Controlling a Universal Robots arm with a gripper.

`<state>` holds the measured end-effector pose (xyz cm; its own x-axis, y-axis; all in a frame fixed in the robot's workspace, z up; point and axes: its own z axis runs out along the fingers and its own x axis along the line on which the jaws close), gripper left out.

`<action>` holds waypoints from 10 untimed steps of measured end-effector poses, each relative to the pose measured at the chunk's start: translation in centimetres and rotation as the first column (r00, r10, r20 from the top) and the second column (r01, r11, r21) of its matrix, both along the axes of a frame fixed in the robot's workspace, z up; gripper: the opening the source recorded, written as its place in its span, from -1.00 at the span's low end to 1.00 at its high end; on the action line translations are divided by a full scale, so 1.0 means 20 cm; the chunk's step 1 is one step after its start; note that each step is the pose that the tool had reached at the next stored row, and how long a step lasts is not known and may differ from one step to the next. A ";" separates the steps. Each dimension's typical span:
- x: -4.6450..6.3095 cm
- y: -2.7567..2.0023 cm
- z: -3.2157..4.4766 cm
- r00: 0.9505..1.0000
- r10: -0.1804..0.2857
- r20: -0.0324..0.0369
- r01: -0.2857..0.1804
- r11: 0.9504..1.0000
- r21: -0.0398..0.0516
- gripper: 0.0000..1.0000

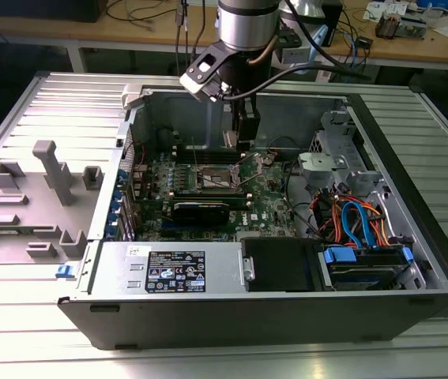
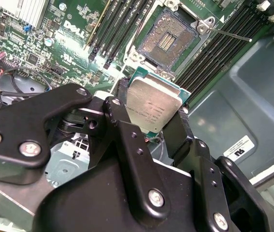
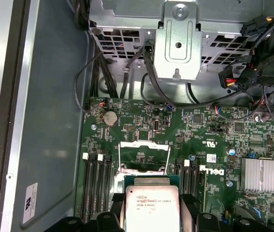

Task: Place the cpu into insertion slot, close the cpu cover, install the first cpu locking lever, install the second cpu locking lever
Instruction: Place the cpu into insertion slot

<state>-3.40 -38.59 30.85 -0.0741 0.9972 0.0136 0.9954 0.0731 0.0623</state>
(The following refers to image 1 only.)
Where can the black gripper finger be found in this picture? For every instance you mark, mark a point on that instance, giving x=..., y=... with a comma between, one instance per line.
x=249, y=126

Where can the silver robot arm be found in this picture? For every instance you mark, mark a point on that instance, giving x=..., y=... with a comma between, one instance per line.
x=247, y=23

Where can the black RAM slot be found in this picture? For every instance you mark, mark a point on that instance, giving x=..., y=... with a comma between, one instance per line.
x=208, y=156
x=208, y=152
x=208, y=148
x=208, y=161

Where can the CPU socket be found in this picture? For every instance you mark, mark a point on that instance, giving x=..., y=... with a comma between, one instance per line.
x=211, y=173

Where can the black plastic drive cover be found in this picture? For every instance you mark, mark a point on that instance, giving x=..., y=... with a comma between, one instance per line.
x=275, y=264

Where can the round coin battery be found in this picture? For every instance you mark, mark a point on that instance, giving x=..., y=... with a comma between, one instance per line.
x=270, y=160

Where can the green motherboard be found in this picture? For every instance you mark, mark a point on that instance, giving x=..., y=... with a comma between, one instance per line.
x=263, y=189

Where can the green RAM stick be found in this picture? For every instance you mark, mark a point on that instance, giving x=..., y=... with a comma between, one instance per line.
x=10, y=233
x=208, y=200

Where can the silver drive cage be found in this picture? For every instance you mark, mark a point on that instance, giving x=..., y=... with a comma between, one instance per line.
x=338, y=126

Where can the black desktop box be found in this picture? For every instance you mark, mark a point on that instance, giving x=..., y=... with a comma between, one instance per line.
x=332, y=23

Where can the black graphics card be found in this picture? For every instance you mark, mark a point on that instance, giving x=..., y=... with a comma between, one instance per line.
x=202, y=215

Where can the small black adapter box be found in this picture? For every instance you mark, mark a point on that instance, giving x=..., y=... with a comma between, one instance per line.
x=364, y=42

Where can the copper coil part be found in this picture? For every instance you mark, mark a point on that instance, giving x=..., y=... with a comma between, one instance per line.
x=387, y=25

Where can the grey circuit device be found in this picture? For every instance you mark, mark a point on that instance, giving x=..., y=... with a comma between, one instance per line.
x=413, y=25

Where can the hard disk in blue carrier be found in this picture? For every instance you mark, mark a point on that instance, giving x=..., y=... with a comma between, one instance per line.
x=362, y=272

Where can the black PC case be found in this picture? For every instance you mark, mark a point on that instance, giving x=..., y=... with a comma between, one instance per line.
x=247, y=320

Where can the silver power supply unit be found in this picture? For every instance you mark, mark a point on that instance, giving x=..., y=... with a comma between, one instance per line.
x=117, y=272

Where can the black equipment box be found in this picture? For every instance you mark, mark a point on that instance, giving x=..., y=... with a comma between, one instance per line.
x=50, y=10

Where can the wooden workbench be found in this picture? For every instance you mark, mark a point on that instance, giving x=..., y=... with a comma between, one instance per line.
x=30, y=29

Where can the grey parts rack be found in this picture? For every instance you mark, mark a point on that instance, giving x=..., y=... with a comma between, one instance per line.
x=30, y=213

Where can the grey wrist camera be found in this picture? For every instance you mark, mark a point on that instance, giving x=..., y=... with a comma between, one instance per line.
x=292, y=55

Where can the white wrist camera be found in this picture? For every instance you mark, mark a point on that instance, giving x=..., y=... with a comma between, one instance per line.
x=198, y=85

